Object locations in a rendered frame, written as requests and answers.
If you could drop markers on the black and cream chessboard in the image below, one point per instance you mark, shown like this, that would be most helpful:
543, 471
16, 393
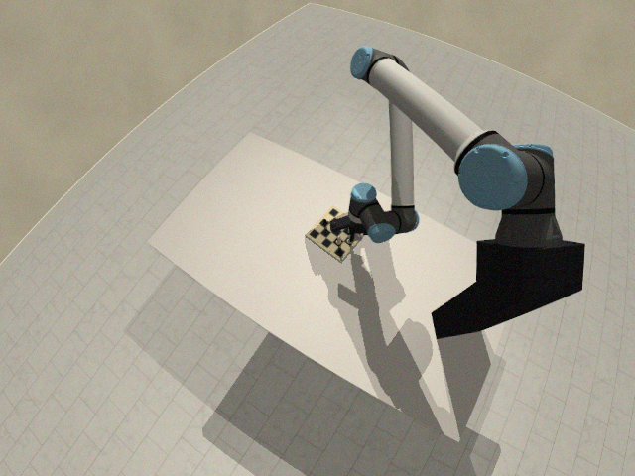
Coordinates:
320, 233

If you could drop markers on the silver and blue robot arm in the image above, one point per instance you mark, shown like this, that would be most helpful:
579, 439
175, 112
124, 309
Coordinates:
490, 176

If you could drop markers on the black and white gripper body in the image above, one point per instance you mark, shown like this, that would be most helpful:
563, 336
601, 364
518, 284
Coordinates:
359, 228

